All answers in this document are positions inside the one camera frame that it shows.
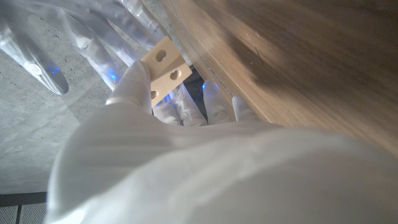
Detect black backdrop curtain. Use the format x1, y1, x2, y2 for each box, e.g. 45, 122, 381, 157
182, 63, 208, 121

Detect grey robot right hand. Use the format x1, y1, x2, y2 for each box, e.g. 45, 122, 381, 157
0, 0, 170, 96

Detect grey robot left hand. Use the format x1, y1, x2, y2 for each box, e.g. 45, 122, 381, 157
45, 59, 398, 224

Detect wooden block with holes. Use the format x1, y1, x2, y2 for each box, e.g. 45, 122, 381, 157
139, 35, 193, 108

